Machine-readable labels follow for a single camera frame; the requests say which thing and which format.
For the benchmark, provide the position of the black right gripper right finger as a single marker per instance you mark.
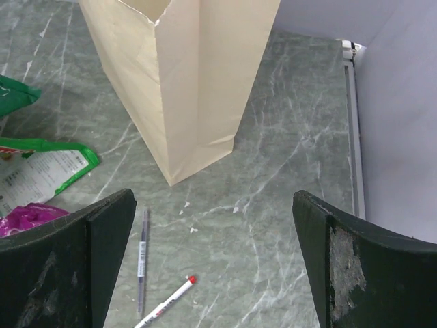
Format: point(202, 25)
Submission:
point(362, 275)

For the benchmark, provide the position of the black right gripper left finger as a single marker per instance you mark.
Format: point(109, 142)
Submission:
point(63, 273)

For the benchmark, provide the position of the dark green crisps bag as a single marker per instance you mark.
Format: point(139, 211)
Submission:
point(16, 95)

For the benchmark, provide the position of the green Chuba cassava chips bag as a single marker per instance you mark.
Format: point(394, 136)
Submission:
point(36, 170)

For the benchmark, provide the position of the white marker pen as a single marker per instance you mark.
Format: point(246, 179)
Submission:
point(165, 305)

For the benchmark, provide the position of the purple snack bag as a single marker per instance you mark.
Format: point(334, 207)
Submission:
point(27, 217)

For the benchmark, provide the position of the beige paper bag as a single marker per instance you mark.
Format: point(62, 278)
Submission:
point(183, 71)

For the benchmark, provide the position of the grey ballpoint pen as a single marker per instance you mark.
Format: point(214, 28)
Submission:
point(141, 263)

